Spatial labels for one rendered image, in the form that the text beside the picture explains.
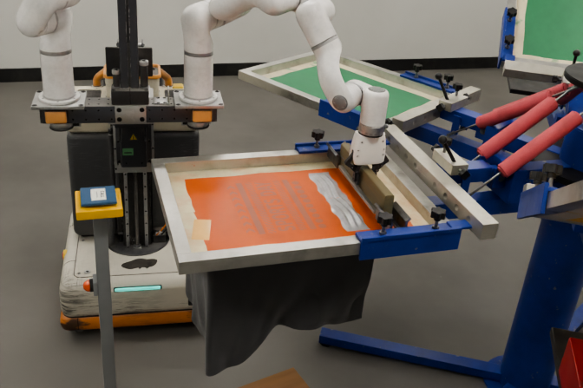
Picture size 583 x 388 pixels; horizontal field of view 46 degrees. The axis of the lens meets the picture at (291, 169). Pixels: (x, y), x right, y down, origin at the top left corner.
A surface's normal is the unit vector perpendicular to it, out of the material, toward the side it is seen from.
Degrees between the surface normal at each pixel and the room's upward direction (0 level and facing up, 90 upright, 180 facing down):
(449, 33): 90
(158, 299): 90
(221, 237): 0
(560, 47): 32
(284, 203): 0
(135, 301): 90
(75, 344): 0
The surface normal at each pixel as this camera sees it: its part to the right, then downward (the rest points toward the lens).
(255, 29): 0.29, 0.45
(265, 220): 0.07, -0.89
